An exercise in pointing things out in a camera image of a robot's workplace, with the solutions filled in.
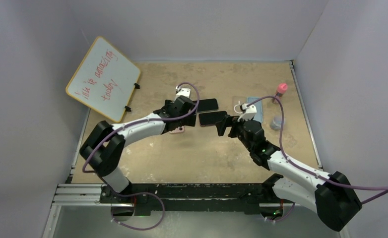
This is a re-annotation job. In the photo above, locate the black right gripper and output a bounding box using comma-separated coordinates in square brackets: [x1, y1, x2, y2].
[215, 114, 254, 152]

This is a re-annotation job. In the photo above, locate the pink phone case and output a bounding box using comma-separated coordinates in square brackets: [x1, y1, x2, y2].
[170, 126, 185, 134]

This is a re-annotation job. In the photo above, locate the black screen smartphone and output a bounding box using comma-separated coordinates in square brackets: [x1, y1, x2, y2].
[197, 98, 219, 113]

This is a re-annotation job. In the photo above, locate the light blue phone case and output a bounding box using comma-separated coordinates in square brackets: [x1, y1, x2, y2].
[247, 97, 263, 123]

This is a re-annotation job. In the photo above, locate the clear phone case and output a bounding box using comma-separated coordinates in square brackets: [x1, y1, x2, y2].
[232, 96, 247, 114]

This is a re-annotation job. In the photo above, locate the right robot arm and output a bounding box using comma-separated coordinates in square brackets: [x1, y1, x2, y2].
[216, 115, 362, 232]

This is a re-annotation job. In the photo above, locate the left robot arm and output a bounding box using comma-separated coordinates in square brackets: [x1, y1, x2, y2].
[79, 96, 195, 203]

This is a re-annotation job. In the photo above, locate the clear plastic cup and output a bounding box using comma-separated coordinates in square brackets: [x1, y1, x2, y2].
[269, 115, 284, 131]

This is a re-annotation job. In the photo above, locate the pink capped bottle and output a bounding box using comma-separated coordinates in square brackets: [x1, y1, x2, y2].
[271, 83, 288, 104]

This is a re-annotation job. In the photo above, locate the whiteboard with red writing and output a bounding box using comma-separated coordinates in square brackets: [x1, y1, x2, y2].
[65, 36, 141, 122]

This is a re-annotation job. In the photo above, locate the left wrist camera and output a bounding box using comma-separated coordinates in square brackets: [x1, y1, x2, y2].
[175, 86, 191, 99]

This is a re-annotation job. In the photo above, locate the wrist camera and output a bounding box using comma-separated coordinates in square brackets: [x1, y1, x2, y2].
[175, 86, 191, 99]
[234, 103, 257, 122]

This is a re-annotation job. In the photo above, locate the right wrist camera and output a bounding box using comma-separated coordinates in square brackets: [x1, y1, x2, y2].
[234, 103, 257, 122]

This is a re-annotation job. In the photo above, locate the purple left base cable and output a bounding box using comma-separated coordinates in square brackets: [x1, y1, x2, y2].
[110, 191, 166, 231]

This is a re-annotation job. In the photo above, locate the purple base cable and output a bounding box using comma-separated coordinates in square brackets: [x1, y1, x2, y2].
[110, 191, 166, 231]
[263, 200, 297, 224]

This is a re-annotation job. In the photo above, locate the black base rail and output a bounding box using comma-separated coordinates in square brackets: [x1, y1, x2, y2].
[100, 174, 292, 217]

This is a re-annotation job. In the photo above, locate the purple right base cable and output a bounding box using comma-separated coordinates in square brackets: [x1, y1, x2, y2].
[263, 200, 297, 224]

